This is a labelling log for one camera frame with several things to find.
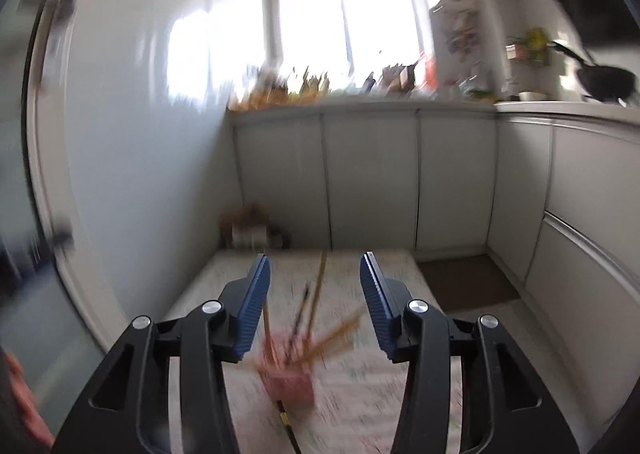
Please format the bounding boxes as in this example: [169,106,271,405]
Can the long single wooden chopstick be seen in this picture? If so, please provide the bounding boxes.
[305,250,328,335]

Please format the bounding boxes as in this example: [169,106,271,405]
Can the white refrigerator with magnets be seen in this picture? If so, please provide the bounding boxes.
[427,0,501,100]

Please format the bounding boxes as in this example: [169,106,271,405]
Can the brown cardboard box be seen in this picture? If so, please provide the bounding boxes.
[220,204,293,251]

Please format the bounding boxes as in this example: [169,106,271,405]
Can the bright window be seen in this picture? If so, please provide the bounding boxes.
[267,0,426,80]

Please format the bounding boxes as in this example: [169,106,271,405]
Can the row of countertop bottles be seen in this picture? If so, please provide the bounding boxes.
[227,59,441,112]

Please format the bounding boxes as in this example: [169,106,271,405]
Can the person's left forearm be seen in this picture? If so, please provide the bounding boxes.
[0,351,56,450]

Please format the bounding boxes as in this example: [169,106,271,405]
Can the potted plant with yellow flowers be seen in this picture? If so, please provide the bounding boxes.
[505,26,551,67]

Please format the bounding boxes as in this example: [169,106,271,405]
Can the pink perforated utensil holder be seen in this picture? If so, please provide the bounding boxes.
[257,334,318,407]

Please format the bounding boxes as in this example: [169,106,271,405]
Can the floral tablecloth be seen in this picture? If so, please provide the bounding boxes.
[160,248,466,454]

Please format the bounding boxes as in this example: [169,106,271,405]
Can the grey glass door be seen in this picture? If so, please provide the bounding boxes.
[0,0,126,435]

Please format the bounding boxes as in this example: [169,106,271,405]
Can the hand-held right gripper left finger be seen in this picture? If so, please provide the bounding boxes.
[52,253,273,454]

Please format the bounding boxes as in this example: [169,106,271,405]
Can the black chopstick with gold band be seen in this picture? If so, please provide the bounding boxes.
[287,284,311,365]
[276,399,303,454]

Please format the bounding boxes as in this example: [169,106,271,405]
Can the white kitchen cabinets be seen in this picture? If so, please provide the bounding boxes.
[227,101,640,385]

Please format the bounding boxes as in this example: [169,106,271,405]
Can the black frying pan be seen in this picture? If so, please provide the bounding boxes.
[547,40,640,107]

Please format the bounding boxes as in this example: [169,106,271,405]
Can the bunch of wooden chopsticks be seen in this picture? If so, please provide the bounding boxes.
[260,301,368,370]

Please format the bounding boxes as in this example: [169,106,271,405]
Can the brown floor mat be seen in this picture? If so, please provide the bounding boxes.
[417,254,523,314]

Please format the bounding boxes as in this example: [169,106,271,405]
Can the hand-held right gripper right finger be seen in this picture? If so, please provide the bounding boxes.
[360,251,581,454]

